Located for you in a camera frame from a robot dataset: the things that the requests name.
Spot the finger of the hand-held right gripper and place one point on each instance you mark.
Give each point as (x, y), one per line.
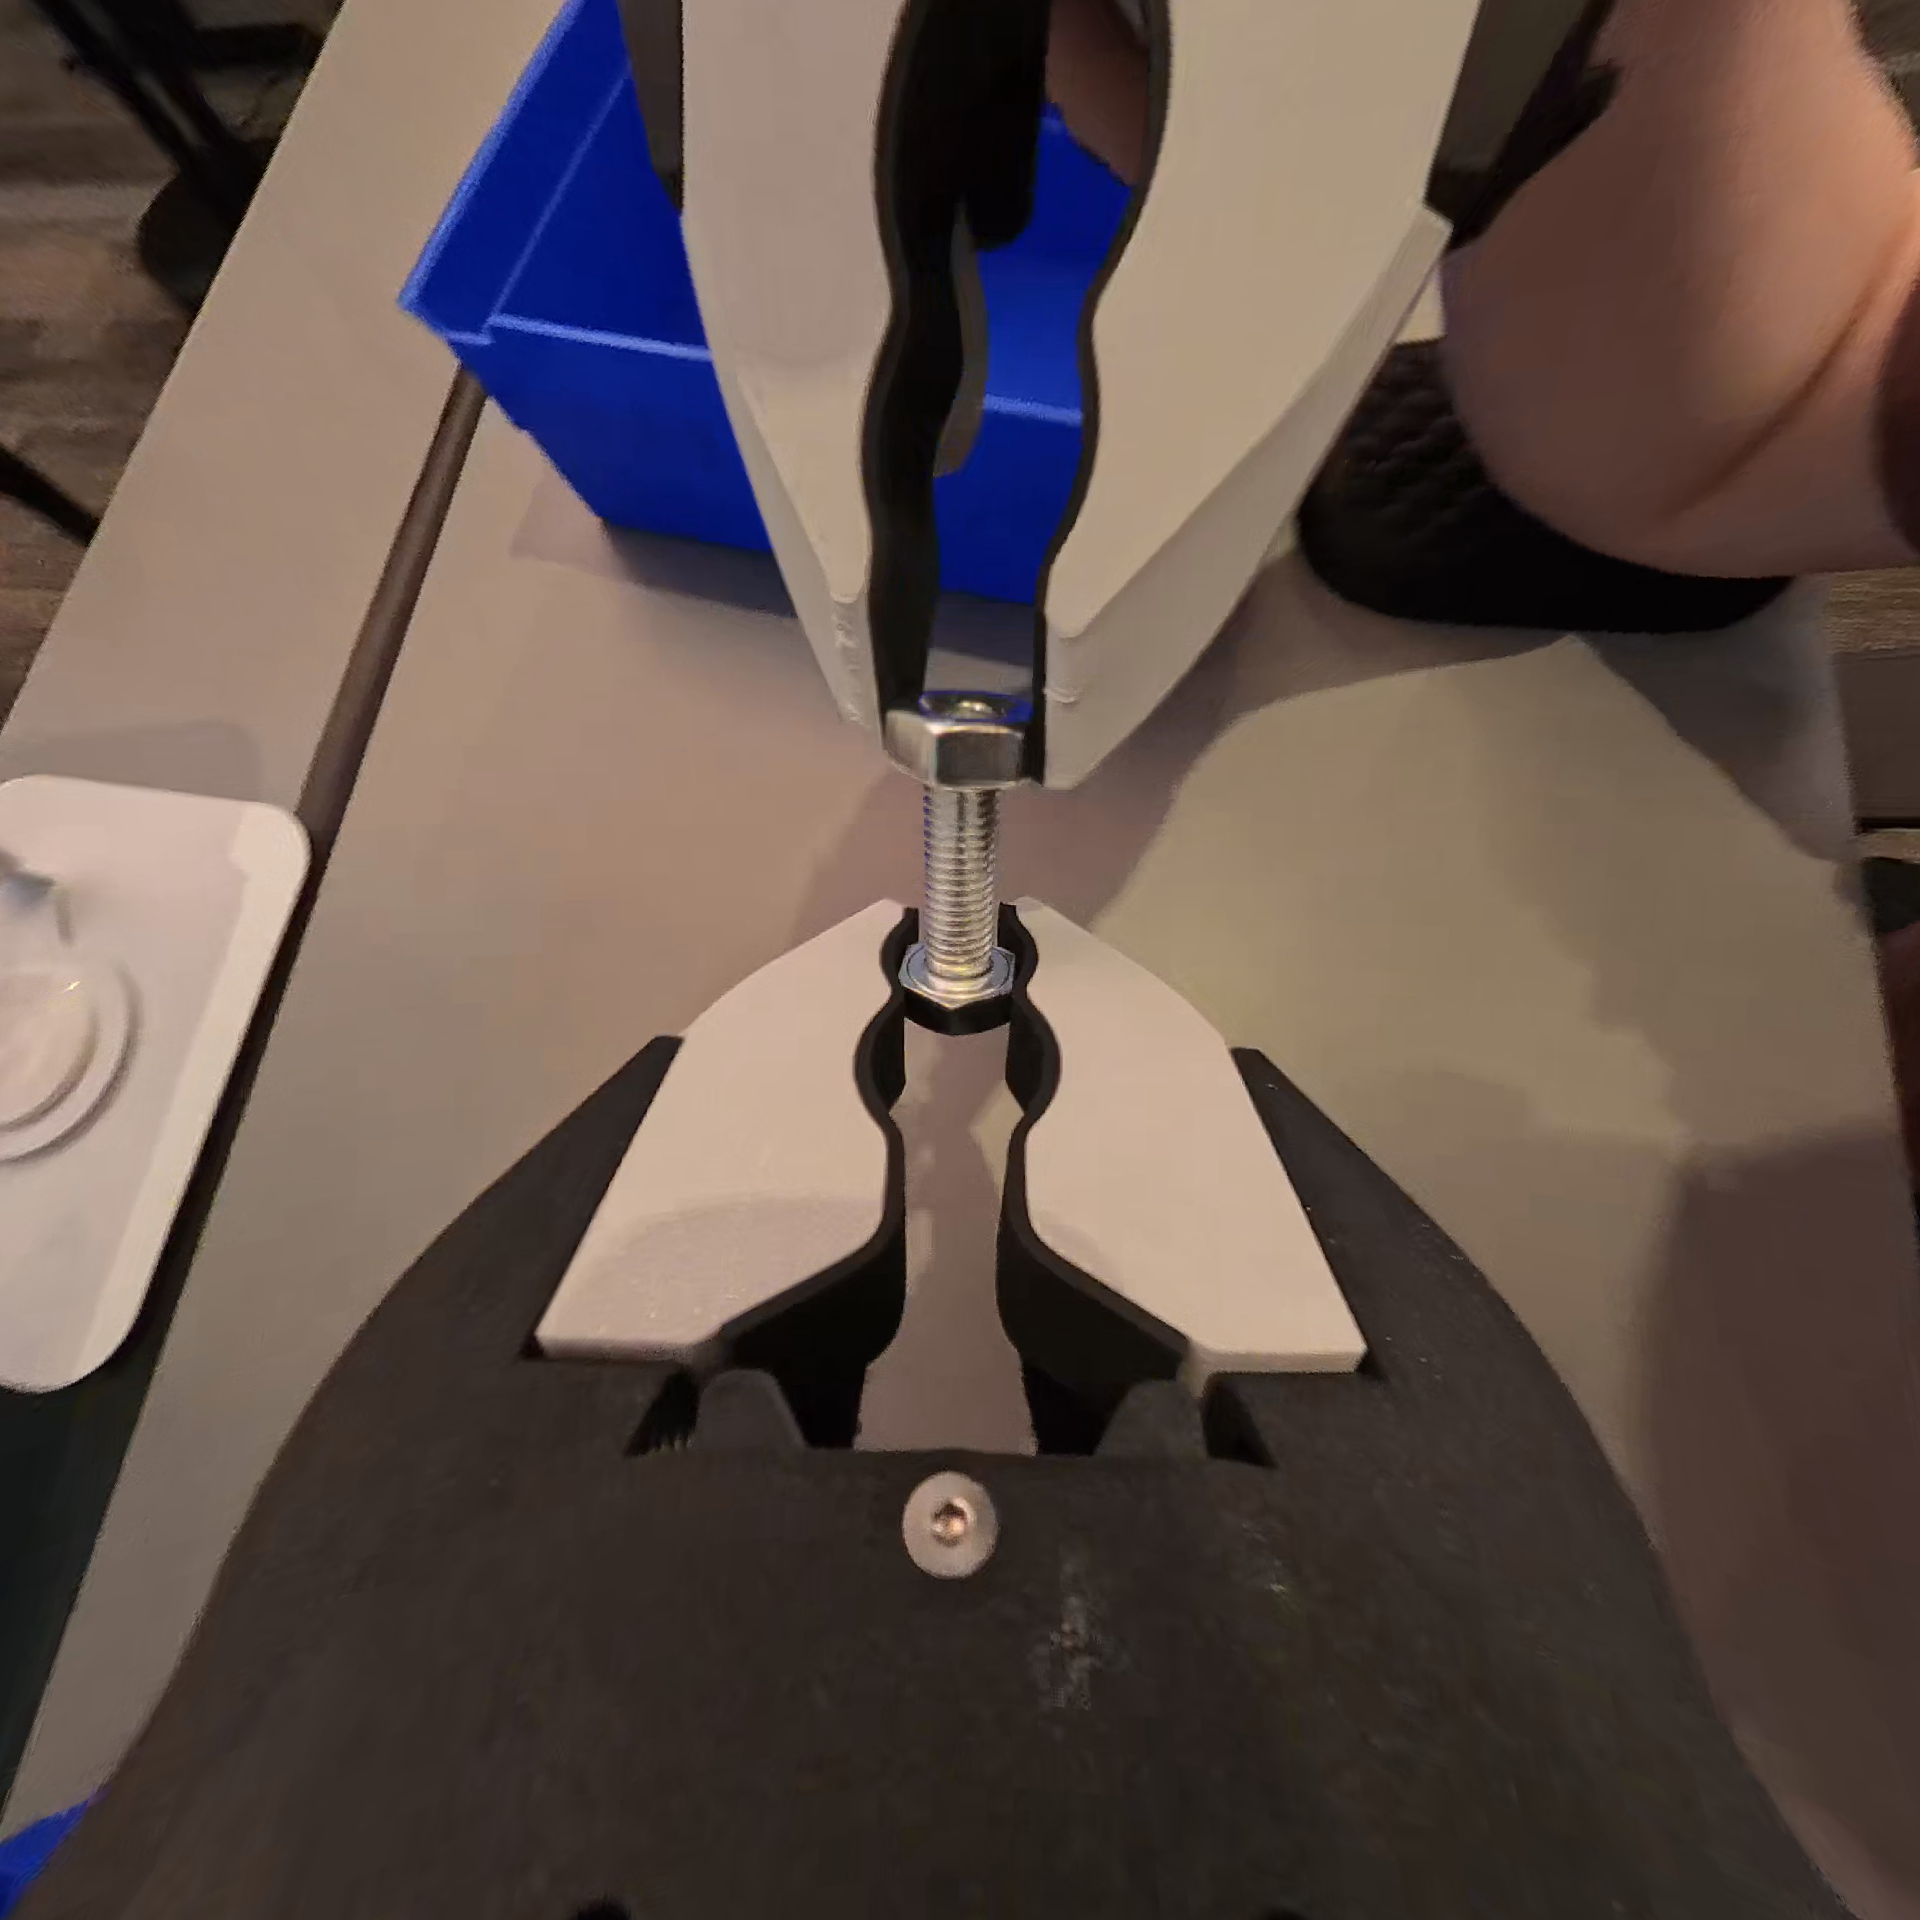
(1290, 224)
(781, 224)

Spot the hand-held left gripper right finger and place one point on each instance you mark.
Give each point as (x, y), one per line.
(1185, 1185)

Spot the blue divided parts bin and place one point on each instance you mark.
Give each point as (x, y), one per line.
(599, 422)

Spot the silver hex bolt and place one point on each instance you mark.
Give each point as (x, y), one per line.
(956, 869)

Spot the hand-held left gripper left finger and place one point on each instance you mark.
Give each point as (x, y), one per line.
(722, 1185)

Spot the black mesh armrest pad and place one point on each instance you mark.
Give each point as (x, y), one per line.
(1396, 510)

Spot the person's right forearm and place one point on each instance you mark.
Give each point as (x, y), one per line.
(1682, 300)

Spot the silver hex nut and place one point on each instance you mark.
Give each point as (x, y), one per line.
(961, 991)

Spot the blue plastic tray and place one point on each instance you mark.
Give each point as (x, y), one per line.
(37, 1868)

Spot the screen on black floor stand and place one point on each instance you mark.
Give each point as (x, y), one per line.
(202, 233)

